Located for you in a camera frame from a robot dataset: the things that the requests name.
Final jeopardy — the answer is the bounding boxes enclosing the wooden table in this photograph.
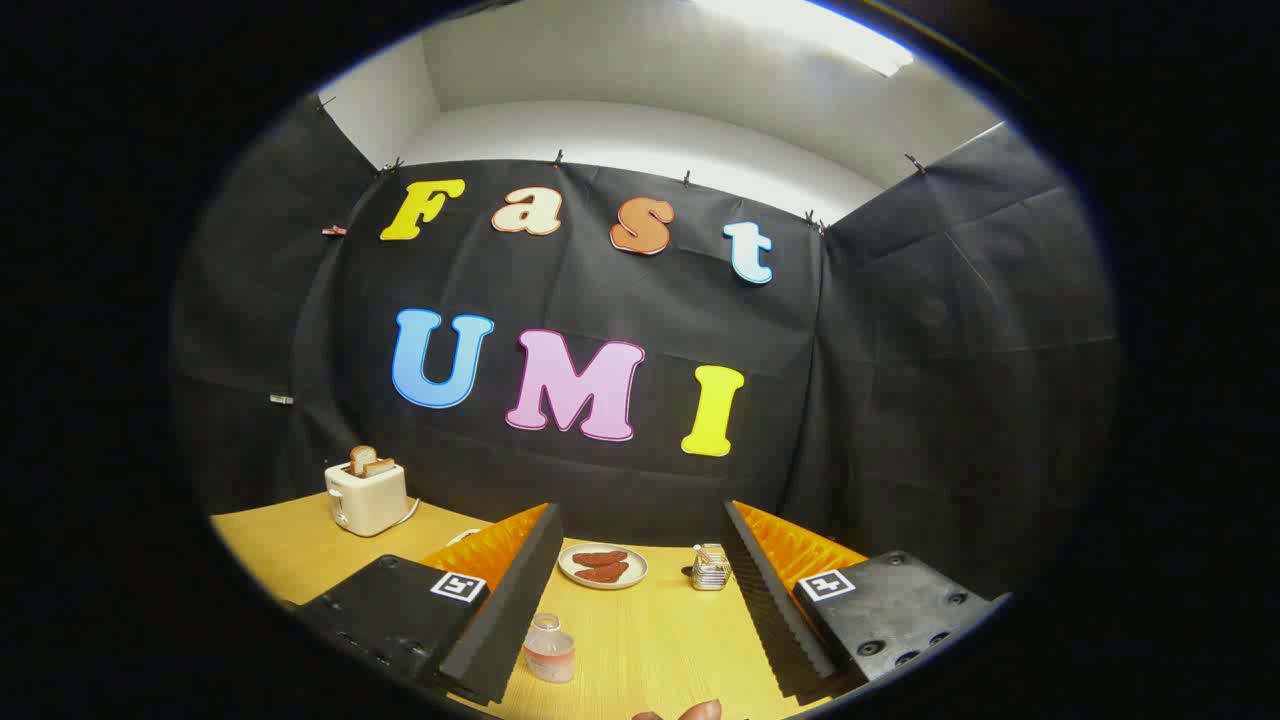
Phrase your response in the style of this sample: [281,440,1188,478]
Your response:
[210,492,871,720]

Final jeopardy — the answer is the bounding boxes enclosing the white round plate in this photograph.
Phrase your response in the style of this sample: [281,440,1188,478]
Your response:
[558,542,649,591]

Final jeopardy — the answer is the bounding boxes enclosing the metal wire holder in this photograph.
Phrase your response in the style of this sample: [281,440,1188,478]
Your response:
[690,543,732,591]

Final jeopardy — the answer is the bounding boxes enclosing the black backdrop cloth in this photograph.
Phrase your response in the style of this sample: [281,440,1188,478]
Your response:
[170,95,1121,601]

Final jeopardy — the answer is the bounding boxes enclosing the cream toaster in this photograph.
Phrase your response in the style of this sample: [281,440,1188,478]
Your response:
[324,460,409,538]

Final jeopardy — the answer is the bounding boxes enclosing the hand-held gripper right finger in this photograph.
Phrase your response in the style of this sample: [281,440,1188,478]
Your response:
[722,500,1011,701]

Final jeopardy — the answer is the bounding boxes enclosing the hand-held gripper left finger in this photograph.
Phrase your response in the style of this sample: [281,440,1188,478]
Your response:
[285,503,564,706]

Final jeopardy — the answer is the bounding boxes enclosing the clear juice bottle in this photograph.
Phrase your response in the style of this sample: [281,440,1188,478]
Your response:
[523,613,577,684]

